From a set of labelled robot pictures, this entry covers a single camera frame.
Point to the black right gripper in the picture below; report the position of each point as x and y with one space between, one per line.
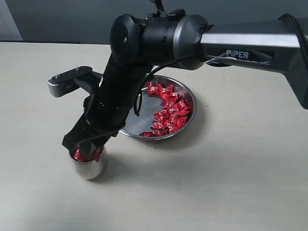
113 95

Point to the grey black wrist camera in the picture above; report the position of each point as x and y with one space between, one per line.
80 77

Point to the stainless steel cup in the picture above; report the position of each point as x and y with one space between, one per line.
92 167

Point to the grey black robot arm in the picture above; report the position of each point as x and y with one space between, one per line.
139 48

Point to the red wrapped candy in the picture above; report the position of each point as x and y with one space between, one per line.
167 90
161 117
155 90
181 106
176 121

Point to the round stainless steel plate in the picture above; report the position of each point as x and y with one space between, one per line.
135 125

